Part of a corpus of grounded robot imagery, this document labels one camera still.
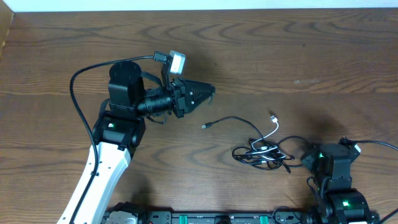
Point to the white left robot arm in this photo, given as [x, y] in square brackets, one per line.
[134, 96]

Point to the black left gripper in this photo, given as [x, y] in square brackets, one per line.
[180, 98]

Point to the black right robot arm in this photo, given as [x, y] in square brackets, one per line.
[337, 201]

